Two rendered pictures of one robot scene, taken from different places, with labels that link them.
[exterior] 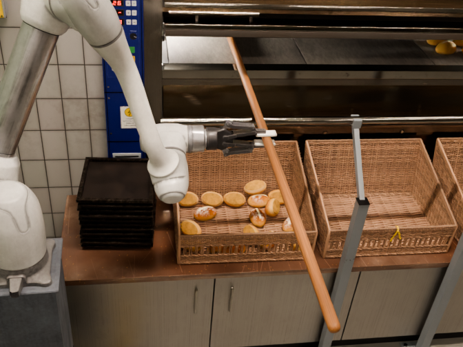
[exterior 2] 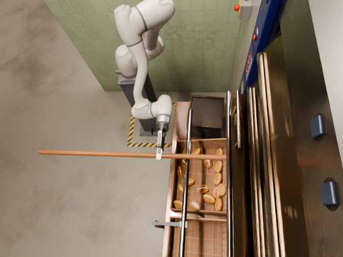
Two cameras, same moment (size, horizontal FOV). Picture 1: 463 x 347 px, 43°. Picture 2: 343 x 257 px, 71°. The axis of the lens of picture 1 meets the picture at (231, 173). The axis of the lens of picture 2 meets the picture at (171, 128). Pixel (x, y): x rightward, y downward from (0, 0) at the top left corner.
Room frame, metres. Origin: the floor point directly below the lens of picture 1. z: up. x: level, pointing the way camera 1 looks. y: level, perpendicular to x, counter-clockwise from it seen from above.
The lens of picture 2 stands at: (2.02, -0.47, 2.58)
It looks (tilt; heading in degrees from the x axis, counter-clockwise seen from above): 65 degrees down; 120
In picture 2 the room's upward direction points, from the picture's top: 16 degrees counter-clockwise
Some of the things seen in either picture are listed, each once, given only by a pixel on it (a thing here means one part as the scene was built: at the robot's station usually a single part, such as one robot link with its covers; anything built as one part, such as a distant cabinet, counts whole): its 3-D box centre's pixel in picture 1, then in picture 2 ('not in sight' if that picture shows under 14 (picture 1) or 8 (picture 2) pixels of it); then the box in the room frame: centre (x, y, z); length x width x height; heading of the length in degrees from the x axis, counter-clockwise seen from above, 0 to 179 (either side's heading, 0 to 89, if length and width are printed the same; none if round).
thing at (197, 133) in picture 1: (196, 138); (163, 121); (1.62, 0.12, 1.20); 0.09 x 0.06 x 0.09; 11
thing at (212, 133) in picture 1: (218, 138); (162, 131); (1.64, 0.05, 1.20); 0.09 x 0.07 x 0.08; 101
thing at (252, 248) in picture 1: (240, 198); (203, 175); (1.93, -0.05, 0.72); 0.56 x 0.49 x 0.28; 100
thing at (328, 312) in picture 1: (262, 129); (168, 155); (1.72, -0.09, 1.20); 1.71 x 0.03 x 0.03; 12
